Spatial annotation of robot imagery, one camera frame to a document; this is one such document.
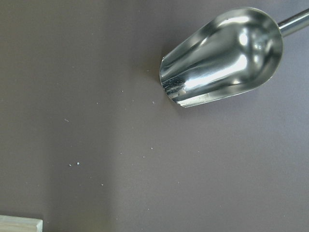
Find wooden cutting board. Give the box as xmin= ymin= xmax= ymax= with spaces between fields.
xmin=0 ymin=215 xmax=43 ymax=232

